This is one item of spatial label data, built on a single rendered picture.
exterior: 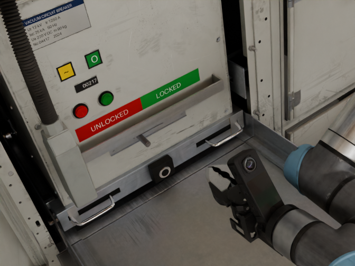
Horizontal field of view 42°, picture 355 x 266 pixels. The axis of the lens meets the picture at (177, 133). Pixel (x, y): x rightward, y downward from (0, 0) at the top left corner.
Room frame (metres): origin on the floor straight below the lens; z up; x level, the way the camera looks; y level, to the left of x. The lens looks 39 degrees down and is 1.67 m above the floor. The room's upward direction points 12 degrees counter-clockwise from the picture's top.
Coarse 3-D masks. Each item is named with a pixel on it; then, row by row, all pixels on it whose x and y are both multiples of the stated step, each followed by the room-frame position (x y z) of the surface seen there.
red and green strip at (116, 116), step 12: (192, 72) 0.92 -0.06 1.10; (168, 84) 0.89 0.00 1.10; (180, 84) 0.90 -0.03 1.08; (144, 96) 0.86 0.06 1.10; (156, 96) 0.87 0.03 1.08; (168, 96) 0.88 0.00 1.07; (120, 108) 0.83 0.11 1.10; (132, 108) 0.84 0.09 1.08; (144, 108) 0.85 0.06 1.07; (96, 120) 0.80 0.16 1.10; (108, 120) 0.81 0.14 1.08; (120, 120) 0.83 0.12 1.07; (84, 132) 0.79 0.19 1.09; (96, 132) 0.80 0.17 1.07
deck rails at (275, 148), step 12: (264, 132) 0.89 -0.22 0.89; (276, 132) 0.86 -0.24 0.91; (252, 144) 0.90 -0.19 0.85; (264, 144) 0.89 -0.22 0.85; (276, 144) 0.86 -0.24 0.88; (288, 144) 0.82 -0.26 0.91; (264, 156) 0.85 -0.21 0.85; (276, 156) 0.84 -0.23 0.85; (72, 252) 0.65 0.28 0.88; (84, 252) 0.66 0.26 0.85; (84, 264) 0.63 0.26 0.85; (96, 264) 0.62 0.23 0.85
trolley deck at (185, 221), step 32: (224, 160) 0.87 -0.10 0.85; (192, 192) 0.78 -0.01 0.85; (288, 192) 0.72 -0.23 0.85; (128, 224) 0.72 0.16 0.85; (160, 224) 0.70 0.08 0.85; (192, 224) 0.68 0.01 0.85; (224, 224) 0.67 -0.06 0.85; (64, 256) 0.67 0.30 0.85; (96, 256) 0.65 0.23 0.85; (128, 256) 0.63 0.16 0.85; (160, 256) 0.61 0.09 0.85; (192, 256) 0.60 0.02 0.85; (224, 256) 0.58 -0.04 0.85; (256, 256) 0.57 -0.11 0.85
